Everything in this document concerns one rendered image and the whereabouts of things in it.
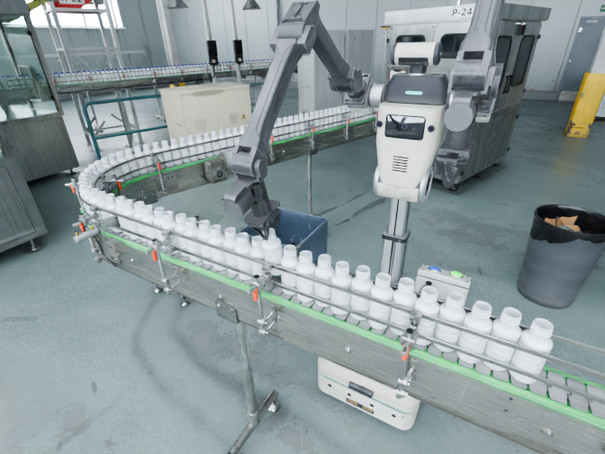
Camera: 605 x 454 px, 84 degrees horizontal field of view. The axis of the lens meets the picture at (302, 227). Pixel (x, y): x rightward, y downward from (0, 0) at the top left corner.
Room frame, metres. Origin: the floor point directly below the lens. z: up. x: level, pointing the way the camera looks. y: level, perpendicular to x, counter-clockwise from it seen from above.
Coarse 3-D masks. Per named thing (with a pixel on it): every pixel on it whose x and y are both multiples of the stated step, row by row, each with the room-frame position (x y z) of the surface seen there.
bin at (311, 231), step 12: (288, 216) 1.58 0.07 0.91; (300, 216) 1.54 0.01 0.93; (312, 216) 1.50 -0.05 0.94; (276, 228) 1.62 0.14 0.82; (288, 228) 1.58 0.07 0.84; (300, 228) 1.54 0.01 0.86; (312, 228) 1.50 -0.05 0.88; (324, 228) 1.44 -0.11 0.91; (288, 240) 1.58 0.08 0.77; (300, 240) 1.54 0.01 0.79; (312, 240) 1.34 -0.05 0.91; (324, 240) 1.44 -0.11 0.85; (312, 252) 1.33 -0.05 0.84; (324, 252) 1.44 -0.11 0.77
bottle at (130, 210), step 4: (124, 200) 1.26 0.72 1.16; (128, 200) 1.27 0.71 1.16; (124, 204) 1.24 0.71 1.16; (128, 204) 1.24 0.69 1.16; (132, 204) 1.25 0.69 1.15; (124, 208) 1.24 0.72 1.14; (128, 208) 1.24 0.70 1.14; (132, 208) 1.25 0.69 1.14; (124, 212) 1.23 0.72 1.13; (128, 212) 1.23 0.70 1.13; (132, 212) 1.24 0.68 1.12; (128, 216) 1.22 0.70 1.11; (132, 216) 1.23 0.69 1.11; (128, 220) 1.22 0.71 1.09; (128, 224) 1.23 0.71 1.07; (132, 224) 1.23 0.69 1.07; (136, 224) 1.23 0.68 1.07; (128, 228) 1.23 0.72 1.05; (132, 228) 1.22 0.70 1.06; (136, 228) 1.23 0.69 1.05; (136, 232) 1.23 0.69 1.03; (132, 236) 1.22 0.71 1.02; (136, 236) 1.23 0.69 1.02
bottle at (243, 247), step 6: (240, 234) 0.97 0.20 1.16; (246, 234) 0.97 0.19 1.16; (240, 240) 0.94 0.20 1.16; (246, 240) 0.94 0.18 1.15; (240, 246) 0.94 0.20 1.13; (246, 246) 0.94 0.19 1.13; (252, 246) 0.96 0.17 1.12; (240, 252) 0.93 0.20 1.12; (246, 252) 0.93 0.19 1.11; (240, 258) 0.93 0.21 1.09; (240, 264) 0.93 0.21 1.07; (246, 264) 0.93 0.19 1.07; (246, 270) 0.93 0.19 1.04; (240, 276) 0.93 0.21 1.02; (246, 276) 0.93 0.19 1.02
